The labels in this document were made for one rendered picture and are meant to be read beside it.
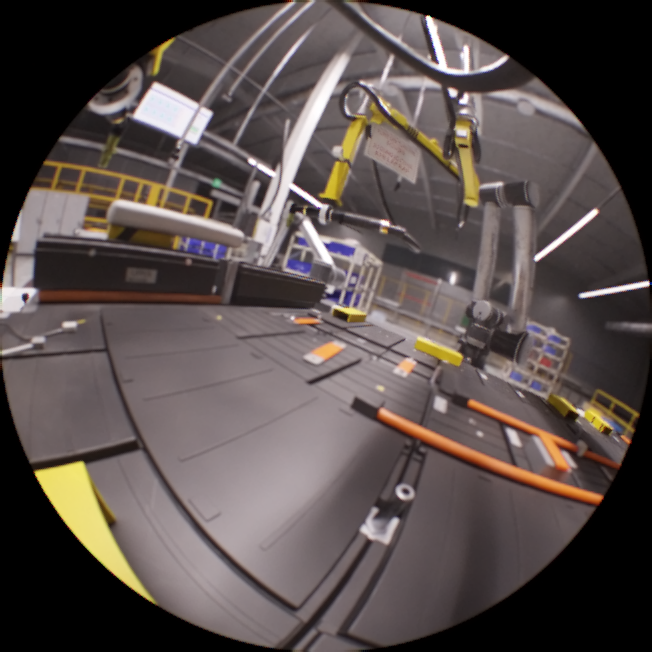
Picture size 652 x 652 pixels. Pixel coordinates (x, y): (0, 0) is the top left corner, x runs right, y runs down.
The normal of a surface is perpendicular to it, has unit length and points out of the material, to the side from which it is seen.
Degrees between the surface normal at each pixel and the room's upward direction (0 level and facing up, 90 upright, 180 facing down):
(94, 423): 0
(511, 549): 0
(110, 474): 0
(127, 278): 90
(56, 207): 90
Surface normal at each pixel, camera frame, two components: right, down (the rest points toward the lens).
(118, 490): 0.30, -0.93
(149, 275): 0.81, 0.36
